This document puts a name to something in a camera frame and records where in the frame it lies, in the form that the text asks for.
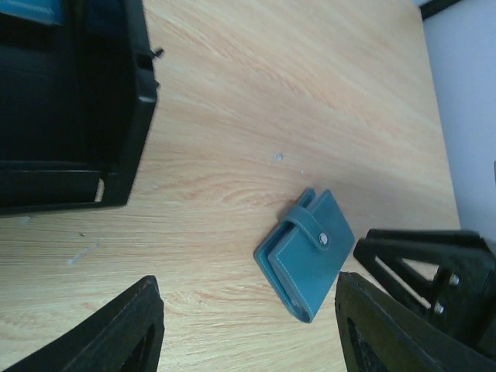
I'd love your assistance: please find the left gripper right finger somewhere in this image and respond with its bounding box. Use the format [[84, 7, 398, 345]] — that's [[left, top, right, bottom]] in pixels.
[[335, 272, 495, 371]]

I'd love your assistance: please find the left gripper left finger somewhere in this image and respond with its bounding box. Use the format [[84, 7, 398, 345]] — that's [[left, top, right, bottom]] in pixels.
[[7, 275, 164, 371]]

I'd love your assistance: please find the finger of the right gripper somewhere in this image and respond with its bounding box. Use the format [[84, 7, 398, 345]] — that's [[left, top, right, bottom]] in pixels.
[[353, 229, 495, 345]]

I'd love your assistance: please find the teal leather card holder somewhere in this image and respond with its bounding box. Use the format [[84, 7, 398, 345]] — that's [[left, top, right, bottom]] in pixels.
[[254, 188, 355, 323]]

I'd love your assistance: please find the blue card in tray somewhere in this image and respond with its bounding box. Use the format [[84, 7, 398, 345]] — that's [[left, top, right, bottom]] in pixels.
[[0, 0, 64, 25]]

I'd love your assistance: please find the black tray right compartment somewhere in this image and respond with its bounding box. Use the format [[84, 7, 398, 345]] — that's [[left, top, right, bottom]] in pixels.
[[1, 1, 161, 215]]

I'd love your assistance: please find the black aluminium frame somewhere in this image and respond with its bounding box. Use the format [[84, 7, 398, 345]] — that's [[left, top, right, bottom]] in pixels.
[[418, 0, 461, 21]]

